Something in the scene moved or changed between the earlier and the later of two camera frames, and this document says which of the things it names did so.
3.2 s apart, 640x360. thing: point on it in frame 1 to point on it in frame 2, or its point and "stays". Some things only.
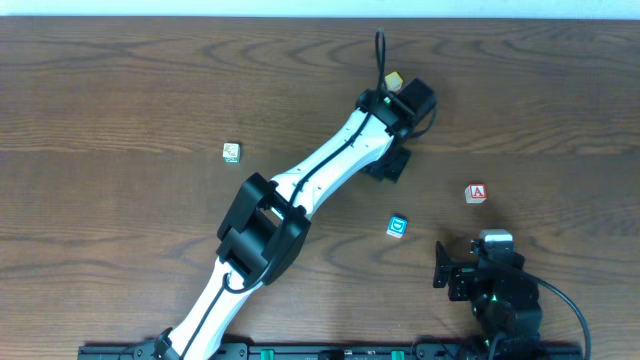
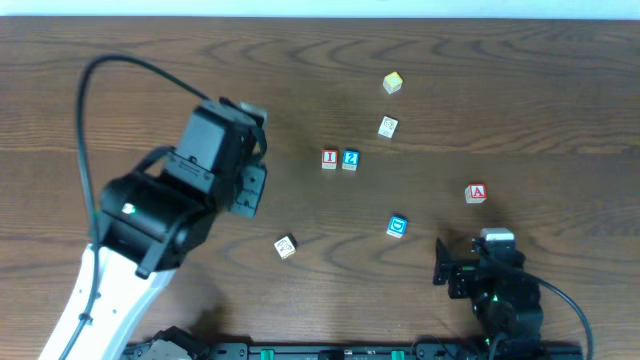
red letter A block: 475,193 stays
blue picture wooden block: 397,226 stays
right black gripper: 458,279 stays
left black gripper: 392,163 to 248,189
